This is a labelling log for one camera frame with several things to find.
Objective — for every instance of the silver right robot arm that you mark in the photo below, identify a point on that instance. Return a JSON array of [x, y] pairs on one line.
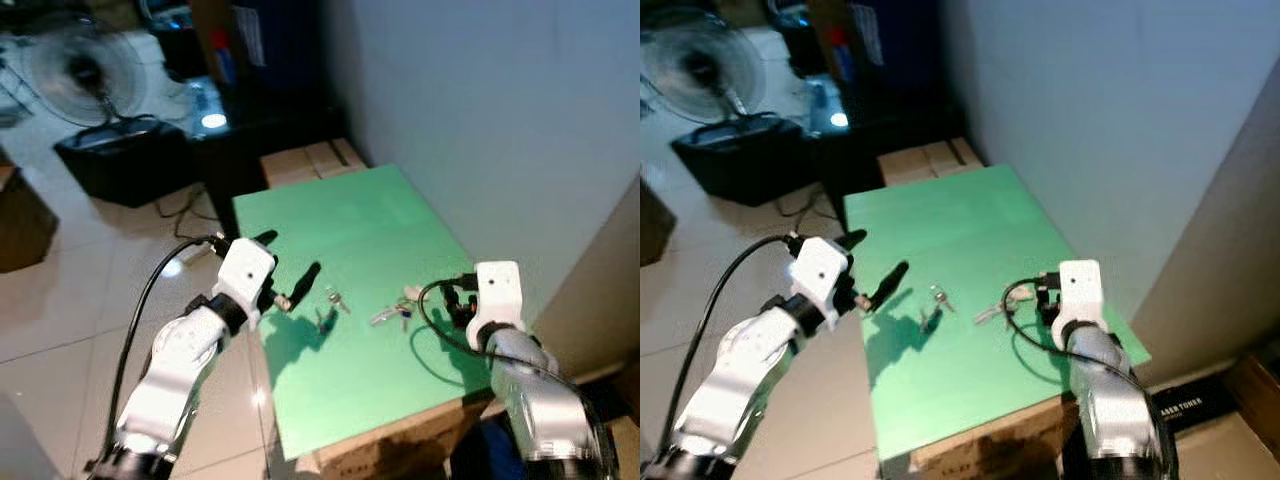
[[1115, 410], [545, 410]]

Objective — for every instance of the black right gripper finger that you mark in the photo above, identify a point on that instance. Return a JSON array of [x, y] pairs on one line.
[[455, 316], [452, 295], [1044, 310], [1043, 290]]

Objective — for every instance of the dark cabinet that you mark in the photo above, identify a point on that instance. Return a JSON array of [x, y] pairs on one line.
[[890, 110], [270, 110]]

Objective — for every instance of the silver key bunch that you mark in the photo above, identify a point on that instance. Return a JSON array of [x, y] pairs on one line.
[[392, 313], [995, 312]]

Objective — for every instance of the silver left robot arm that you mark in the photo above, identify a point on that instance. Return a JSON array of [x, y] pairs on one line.
[[170, 380], [735, 390]]

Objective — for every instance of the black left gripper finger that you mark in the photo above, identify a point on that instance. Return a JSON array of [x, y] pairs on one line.
[[890, 284], [265, 238], [306, 282], [852, 238]]

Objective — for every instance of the red capped blue bottle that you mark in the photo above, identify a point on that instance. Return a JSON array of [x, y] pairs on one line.
[[224, 58], [840, 55]]

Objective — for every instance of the brown cardboard box black tape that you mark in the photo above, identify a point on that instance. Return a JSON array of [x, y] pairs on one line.
[[1258, 390]]

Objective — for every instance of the brown wooden furniture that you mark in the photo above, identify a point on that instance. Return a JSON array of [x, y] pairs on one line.
[[655, 225], [22, 225]]

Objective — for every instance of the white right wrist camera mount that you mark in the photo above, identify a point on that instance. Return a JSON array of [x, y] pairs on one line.
[[1078, 295], [498, 295]]

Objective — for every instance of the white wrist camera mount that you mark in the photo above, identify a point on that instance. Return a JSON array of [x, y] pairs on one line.
[[1078, 295], [498, 295], [243, 275], [820, 275]]

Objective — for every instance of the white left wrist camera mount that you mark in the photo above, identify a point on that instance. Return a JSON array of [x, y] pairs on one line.
[[820, 275], [243, 275]]

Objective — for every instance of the green board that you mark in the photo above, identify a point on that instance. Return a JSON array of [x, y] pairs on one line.
[[960, 370], [350, 350]]

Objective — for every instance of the white pedestal fan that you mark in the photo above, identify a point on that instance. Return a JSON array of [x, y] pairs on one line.
[[700, 70], [85, 70]]

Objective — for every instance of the black plastic crate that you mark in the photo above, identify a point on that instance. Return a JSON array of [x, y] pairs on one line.
[[745, 160], [125, 165]]

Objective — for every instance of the black toner box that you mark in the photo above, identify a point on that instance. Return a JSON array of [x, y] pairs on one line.
[[1195, 402]]

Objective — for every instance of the flat cardboard box taped seam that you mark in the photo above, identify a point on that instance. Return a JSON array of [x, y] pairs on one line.
[[310, 160]]

